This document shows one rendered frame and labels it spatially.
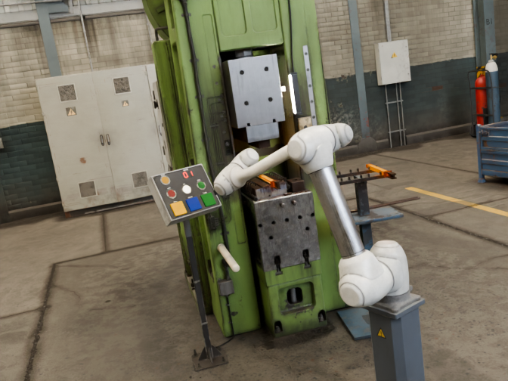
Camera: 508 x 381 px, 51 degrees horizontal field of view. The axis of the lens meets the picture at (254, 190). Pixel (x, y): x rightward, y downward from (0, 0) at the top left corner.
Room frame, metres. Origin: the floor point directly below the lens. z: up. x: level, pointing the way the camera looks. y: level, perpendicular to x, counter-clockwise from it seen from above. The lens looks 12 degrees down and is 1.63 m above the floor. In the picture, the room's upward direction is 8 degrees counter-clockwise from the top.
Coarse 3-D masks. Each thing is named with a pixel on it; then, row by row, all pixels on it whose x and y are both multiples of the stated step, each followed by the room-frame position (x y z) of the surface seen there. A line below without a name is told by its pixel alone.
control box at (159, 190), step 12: (192, 168) 3.08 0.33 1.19; (156, 180) 2.92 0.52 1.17; (180, 180) 2.99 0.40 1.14; (192, 180) 3.03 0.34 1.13; (204, 180) 3.06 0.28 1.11; (156, 192) 2.89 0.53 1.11; (180, 192) 2.94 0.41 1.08; (192, 192) 2.98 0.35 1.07; (204, 192) 3.01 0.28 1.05; (156, 204) 2.91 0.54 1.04; (168, 204) 2.86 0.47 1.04; (216, 204) 3.00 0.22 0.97; (168, 216) 2.83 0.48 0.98; (180, 216) 2.85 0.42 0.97; (192, 216) 2.93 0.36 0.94
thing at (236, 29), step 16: (224, 0) 3.37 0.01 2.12; (240, 0) 3.39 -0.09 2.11; (256, 0) 3.41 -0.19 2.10; (272, 0) 3.43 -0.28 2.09; (224, 16) 3.36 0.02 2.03; (240, 16) 3.38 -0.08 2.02; (256, 16) 3.41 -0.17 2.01; (272, 16) 3.43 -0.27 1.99; (224, 32) 3.36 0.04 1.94; (240, 32) 3.38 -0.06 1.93; (256, 32) 3.40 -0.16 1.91; (272, 32) 3.42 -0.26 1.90; (224, 48) 3.35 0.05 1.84; (240, 48) 3.37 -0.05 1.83; (256, 48) 3.73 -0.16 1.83
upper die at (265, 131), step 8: (232, 128) 3.62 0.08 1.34; (240, 128) 3.36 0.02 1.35; (248, 128) 3.22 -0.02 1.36; (256, 128) 3.23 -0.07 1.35; (264, 128) 3.24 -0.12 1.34; (272, 128) 3.25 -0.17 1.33; (240, 136) 3.40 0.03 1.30; (248, 136) 3.22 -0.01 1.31; (256, 136) 3.23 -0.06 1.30; (264, 136) 3.24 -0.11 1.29; (272, 136) 3.25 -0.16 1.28
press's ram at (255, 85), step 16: (224, 64) 3.32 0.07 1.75; (240, 64) 3.22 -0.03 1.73; (256, 64) 3.24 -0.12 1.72; (272, 64) 3.26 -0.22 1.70; (224, 80) 3.39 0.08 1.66; (240, 80) 3.22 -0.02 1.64; (256, 80) 3.24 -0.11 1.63; (272, 80) 3.26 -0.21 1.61; (240, 96) 3.22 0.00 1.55; (256, 96) 3.24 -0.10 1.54; (272, 96) 3.26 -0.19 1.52; (240, 112) 3.21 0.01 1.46; (256, 112) 3.23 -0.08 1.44; (272, 112) 3.26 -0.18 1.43
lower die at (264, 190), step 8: (256, 176) 3.56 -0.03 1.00; (272, 176) 3.51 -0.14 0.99; (248, 184) 3.40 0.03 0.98; (256, 184) 3.36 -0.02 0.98; (264, 184) 3.28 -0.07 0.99; (280, 184) 3.25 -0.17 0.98; (256, 192) 3.22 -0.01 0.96; (264, 192) 3.23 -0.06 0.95; (272, 192) 3.24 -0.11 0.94; (280, 192) 3.25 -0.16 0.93
